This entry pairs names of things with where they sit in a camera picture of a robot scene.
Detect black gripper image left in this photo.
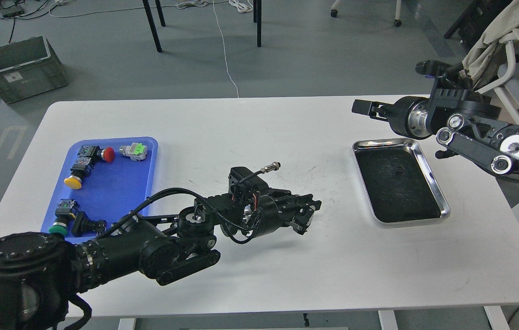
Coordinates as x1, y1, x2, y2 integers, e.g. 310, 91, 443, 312
243, 189, 322, 238

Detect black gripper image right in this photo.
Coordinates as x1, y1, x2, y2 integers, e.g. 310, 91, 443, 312
352, 96, 431, 140

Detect black robot arm image left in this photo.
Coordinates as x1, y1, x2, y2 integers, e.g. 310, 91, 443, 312
0, 162, 322, 330

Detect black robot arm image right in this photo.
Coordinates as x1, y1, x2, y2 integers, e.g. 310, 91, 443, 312
379, 60, 519, 177

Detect silver metal tray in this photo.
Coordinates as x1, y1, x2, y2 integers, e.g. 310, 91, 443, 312
353, 137, 451, 227

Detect blue plastic tray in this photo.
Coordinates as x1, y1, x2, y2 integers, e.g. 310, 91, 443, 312
41, 137, 158, 233

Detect black table leg right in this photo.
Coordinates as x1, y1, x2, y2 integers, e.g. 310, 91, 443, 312
252, 0, 262, 48

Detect black table leg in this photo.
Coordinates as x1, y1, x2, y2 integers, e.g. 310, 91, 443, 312
142, 0, 166, 54
252, 0, 262, 48

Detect beige cloth on chair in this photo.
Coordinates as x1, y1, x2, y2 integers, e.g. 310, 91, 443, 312
462, 0, 519, 82

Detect black table leg left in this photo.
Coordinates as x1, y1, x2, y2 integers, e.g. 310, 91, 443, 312
142, 0, 166, 54

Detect grey plastic crate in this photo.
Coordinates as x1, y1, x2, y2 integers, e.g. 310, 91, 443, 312
0, 36, 68, 104

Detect green grey connector switch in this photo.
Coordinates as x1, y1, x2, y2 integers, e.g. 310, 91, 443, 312
119, 143, 148, 161

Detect white floor cable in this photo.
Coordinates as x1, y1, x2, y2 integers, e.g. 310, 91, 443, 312
49, 0, 254, 98

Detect red push button switch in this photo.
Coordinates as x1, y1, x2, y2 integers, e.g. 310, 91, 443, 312
77, 145, 115, 163

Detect yellow push button switch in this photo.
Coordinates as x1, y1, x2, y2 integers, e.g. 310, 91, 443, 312
63, 157, 94, 190

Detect green push button switch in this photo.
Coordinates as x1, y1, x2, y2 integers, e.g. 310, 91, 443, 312
48, 199, 79, 237

